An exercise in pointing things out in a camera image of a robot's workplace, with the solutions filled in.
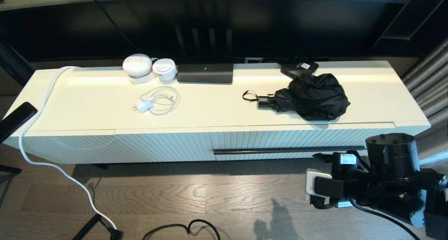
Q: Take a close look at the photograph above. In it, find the black coiled cable with plug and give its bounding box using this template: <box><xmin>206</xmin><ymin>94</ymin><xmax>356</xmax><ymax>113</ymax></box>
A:
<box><xmin>73</xmin><ymin>214</ymin><xmax>123</xmax><ymax>240</ymax></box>

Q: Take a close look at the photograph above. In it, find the black umbrella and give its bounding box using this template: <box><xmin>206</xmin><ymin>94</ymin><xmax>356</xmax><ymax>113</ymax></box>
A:
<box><xmin>242</xmin><ymin>73</ymin><xmax>351</xmax><ymax>122</ymax></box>

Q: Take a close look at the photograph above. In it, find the black glossy armrest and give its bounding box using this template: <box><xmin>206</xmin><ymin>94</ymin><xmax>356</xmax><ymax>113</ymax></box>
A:
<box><xmin>0</xmin><ymin>102</ymin><xmax>38</xmax><ymax>144</ymax></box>

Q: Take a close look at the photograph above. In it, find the small white round device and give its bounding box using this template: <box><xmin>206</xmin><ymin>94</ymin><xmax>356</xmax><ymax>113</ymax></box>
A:
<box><xmin>152</xmin><ymin>58</ymin><xmax>177</xmax><ymax>82</ymax></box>

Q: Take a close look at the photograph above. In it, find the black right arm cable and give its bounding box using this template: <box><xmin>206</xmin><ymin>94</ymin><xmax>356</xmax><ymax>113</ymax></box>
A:
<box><xmin>346</xmin><ymin>198</ymin><xmax>422</xmax><ymax>240</ymax></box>

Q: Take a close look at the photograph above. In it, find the large white dome device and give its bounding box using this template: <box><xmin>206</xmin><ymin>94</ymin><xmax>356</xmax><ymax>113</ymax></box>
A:
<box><xmin>122</xmin><ymin>53</ymin><xmax>153</xmax><ymax>77</ymax></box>

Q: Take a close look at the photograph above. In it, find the black router with antennas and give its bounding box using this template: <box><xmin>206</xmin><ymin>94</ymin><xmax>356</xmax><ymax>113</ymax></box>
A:
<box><xmin>174</xmin><ymin>25</ymin><xmax>234</xmax><ymax>84</ymax></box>

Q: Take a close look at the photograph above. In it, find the black set-top box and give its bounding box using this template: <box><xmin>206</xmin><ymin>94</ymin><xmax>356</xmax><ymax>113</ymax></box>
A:
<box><xmin>280</xmin><ymin>60</ymin><xmax>319</xmax><ymax>79</ymax></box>

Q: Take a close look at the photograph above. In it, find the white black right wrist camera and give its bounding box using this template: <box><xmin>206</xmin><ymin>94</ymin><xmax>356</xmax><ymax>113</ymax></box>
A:
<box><xmin>306</xmin><ymin>168</ymin><xmax>345</xmax><ymax>203</ymax></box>

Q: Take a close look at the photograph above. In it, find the black chair leg bar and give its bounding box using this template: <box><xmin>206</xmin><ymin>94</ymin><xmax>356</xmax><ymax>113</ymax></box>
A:
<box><xmin>0</xmin><ymin>165</ymin><xmax>22</xmax><ymax>175</ymax></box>

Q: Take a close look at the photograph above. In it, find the black looped floor cable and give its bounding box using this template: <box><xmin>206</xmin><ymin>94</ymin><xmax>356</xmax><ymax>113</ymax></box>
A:
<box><xmin>142</xmin><ymin>219</ymin><xmax>221</xmax><ymax>240</ymax></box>

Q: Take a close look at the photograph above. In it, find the white tv cabinet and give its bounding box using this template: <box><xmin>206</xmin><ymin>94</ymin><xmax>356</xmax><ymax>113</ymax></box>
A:
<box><xmin>3</xmin><ymin>60</ymin><xmax>431</xmax><ymax>164</ymax></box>

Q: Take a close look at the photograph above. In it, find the thick white power cord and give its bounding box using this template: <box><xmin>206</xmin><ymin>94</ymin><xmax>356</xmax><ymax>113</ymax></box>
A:
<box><xmin>19</xmin><ymin>66</ymin><xmax>118</xmax><ymax>231</ymax></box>

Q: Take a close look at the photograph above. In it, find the white fluted drawer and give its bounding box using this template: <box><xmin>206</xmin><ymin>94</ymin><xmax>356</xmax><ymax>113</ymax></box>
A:
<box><xmin>209</xmin><ymin>124</ymin><xmax>395</xmax><ymax>162</ymax></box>

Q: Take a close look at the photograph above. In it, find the white charger plug adapter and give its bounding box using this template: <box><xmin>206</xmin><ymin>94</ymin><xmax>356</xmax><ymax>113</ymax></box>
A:
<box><xmin>132</xmin><ymin>99</ymin><xmax>153</xmax><ymax>114</ymax></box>

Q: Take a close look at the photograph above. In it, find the white coiled charging cable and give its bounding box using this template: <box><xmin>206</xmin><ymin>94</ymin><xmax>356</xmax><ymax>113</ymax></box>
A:
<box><xmin>140</xmin><ymin>86</ymin><xmax>181</xmax><ymax>116</ymax></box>

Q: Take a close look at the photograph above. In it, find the grey curtain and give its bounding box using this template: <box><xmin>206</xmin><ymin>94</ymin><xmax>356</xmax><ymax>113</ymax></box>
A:
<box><xmin>401</xmin><ymin>37</ymin><xmax>448</xmax><ymax>170</ymax></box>

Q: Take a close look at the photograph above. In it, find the black television screen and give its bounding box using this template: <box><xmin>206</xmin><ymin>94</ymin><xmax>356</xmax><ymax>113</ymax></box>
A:
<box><xmin>0</xmin><ymin>0</ymin><xmax>415</xmax><ymax>62</ymax></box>

